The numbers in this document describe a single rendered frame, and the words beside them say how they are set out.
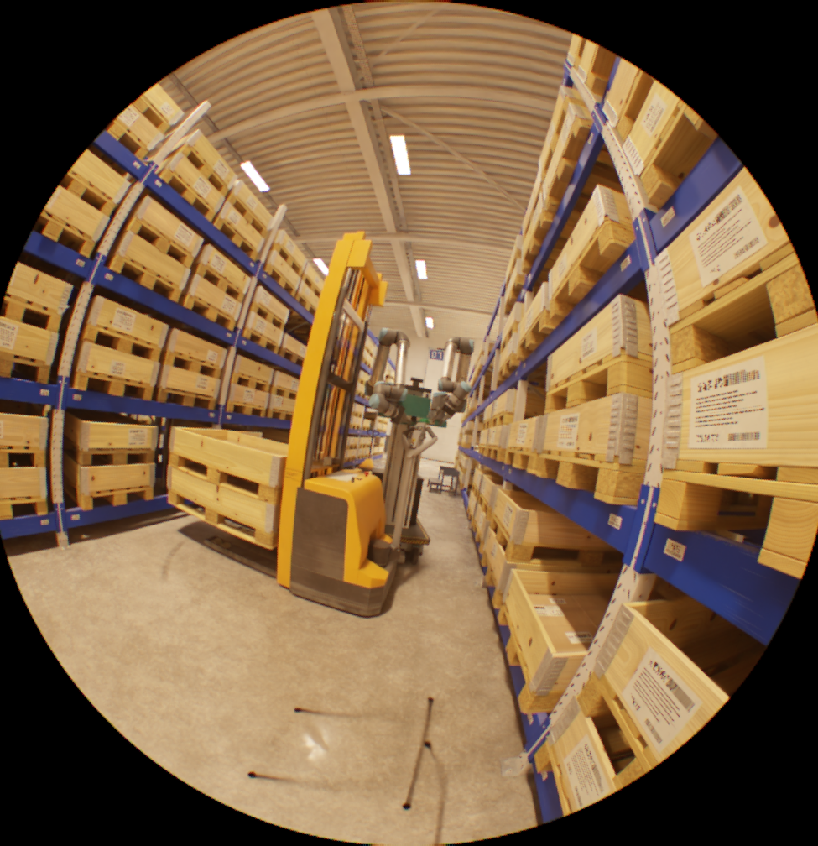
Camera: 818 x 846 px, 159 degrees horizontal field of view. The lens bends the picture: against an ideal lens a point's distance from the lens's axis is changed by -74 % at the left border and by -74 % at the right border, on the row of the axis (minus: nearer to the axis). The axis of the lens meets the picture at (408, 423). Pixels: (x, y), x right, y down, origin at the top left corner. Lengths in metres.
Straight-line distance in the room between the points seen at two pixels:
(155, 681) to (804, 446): 2.04
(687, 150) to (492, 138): 6.82
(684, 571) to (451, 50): 7.03
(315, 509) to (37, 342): 2.30
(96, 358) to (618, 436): 2.97
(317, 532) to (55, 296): 2.49
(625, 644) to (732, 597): 0.30
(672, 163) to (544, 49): 5.86
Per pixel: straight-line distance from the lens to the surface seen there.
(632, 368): 1.02
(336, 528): 1.91
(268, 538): 2.20
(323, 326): 2.07
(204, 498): 2.54
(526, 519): 1.83
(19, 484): 2.60
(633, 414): 0.99
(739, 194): 0.76
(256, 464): 2.13
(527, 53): 6.74
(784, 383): 0.58
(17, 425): 2.52
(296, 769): 1.40
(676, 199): 1.05
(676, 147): 1.11
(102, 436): 2.71
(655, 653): 0.75
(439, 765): 1.48
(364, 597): 2.06
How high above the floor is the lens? 1.29
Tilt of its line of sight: 2 degrees up
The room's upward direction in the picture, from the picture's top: 10 degrees clockwise
